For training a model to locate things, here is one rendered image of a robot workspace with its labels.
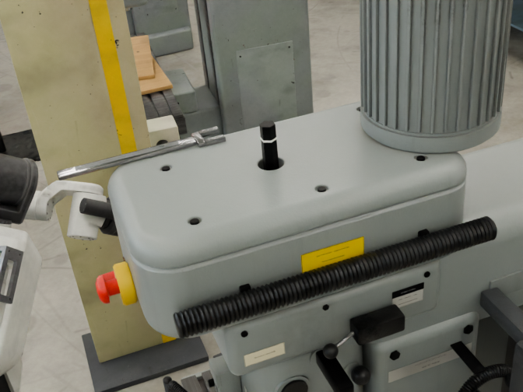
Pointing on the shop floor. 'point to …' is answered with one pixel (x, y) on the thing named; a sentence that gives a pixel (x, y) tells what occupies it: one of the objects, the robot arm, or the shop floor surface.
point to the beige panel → (130, 366)
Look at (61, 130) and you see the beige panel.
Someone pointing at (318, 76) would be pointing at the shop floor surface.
